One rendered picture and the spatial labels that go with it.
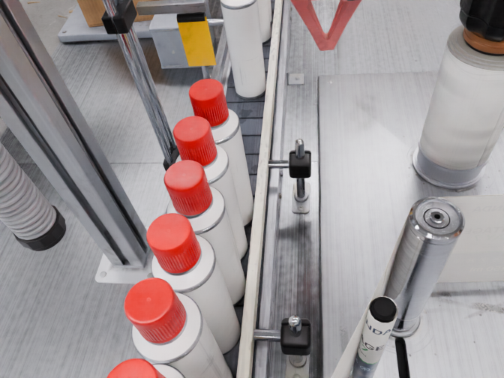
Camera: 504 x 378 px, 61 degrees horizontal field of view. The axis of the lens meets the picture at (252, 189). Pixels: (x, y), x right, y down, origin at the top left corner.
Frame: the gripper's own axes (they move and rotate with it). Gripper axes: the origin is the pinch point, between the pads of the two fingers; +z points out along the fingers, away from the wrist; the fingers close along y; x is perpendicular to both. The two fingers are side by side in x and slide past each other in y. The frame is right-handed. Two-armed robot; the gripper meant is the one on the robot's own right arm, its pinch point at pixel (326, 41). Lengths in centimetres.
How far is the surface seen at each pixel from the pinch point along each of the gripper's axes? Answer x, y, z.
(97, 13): 47, 47, 18
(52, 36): 156, 189, 102
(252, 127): 10.7, 9.6, 19.8
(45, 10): 173, 222, 101
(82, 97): 45, 25, 24
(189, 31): 13.4, -0.5, -2.8
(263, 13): 9.3, 31.5, 13.5
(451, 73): -12.6, -0.8, 4.3
